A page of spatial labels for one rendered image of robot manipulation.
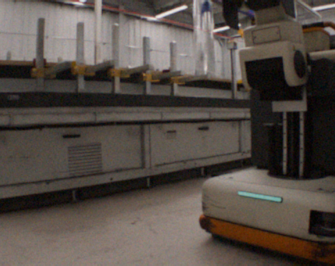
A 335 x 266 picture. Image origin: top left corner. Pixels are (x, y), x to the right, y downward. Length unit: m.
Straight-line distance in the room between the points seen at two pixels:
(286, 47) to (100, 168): 1.52
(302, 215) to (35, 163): 1.53
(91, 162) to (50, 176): 0.31
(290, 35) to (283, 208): 0.61
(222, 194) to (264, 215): 0.20
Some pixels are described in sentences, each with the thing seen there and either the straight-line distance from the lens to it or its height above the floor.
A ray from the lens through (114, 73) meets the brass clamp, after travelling 1.96.
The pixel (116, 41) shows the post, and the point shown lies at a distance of 2.02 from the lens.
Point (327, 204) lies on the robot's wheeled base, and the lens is 1.05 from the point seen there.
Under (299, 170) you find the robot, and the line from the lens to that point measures 1.37.
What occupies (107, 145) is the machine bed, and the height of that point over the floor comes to 0.36.
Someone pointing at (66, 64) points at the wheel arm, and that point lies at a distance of 1.50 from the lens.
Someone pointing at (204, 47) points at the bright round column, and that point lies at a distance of 7.42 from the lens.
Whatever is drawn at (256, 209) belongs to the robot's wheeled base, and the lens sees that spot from 1.18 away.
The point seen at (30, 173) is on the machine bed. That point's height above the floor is 0.22.
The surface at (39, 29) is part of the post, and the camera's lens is 1.81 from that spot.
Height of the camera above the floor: 0.54
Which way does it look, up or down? 3 degrees down
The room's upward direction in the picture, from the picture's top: 1 degrees counter-clockwise
